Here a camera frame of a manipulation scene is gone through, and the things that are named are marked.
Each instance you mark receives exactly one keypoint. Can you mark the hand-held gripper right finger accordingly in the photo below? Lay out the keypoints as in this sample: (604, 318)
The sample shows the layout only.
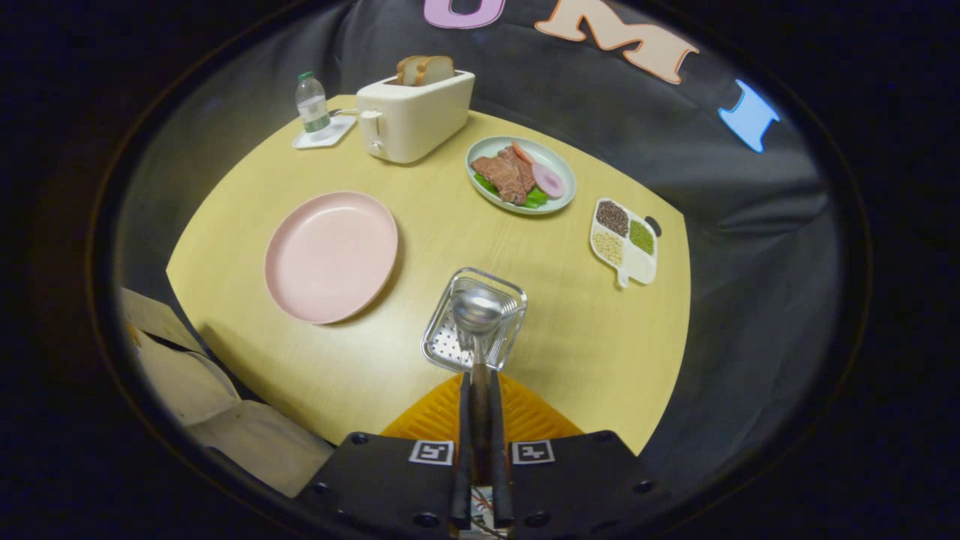
(499, 480)

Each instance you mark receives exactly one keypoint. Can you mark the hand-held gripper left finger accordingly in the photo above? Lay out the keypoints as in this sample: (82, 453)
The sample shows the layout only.
(463, 465)

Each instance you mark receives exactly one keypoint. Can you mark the pink plate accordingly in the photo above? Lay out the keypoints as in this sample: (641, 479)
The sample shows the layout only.
(330, 255)

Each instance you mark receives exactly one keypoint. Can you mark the beige grains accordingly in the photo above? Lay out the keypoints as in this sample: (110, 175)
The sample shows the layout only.
(608, 248)

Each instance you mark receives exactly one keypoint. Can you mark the white divided condiment dish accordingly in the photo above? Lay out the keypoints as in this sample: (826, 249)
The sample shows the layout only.
(641, 266)

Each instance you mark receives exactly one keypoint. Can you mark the green lettuce leaf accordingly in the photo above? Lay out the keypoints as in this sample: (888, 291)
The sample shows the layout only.
(536, 199)

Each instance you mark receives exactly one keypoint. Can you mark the green grains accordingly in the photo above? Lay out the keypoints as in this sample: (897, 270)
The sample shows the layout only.
(641, 237)

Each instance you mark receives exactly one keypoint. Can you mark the dark brown grains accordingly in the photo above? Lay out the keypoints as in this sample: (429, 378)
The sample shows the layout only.
(613, 218)

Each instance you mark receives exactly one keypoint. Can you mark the brown meat slice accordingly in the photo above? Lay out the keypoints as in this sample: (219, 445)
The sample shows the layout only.
(506, 176)

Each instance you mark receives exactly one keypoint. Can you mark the pink ham slice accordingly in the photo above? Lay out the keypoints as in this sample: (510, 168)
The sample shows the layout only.
(549, 181)

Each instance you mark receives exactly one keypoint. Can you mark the black table grommet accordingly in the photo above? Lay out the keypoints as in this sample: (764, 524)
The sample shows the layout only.
(655, 225)

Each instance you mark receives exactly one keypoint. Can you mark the red carrot slice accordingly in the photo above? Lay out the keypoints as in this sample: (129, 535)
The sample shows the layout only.
(522, 153)

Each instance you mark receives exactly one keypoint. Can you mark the pale green plate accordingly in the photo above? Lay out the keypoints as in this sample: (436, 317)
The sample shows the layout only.
(556, 160)

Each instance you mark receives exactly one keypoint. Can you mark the white toaster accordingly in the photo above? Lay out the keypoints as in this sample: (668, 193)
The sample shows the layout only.
(420, 120)

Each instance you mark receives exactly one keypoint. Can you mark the white square coaster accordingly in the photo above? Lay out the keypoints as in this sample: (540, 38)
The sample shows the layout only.
(341, 127)

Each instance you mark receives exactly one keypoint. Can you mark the clear plastic water bottle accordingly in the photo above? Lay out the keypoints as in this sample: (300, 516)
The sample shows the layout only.
(313, 105)

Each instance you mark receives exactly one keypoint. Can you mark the toast slice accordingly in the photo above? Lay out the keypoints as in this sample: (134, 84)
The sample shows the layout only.
(405, 71)
(439, 70)

